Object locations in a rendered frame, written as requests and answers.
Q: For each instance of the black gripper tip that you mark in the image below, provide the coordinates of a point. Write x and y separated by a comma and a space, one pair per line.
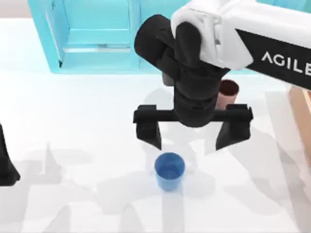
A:
7, 165

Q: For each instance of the grey rounded box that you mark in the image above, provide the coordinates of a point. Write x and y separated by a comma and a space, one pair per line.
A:
166, 80

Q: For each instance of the light blue rack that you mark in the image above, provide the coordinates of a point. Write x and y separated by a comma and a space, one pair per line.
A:
97, 36

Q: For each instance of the blue cup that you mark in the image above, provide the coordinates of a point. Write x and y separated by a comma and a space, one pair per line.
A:
169, 171

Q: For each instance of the brown cup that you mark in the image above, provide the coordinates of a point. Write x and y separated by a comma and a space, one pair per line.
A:
229, 91

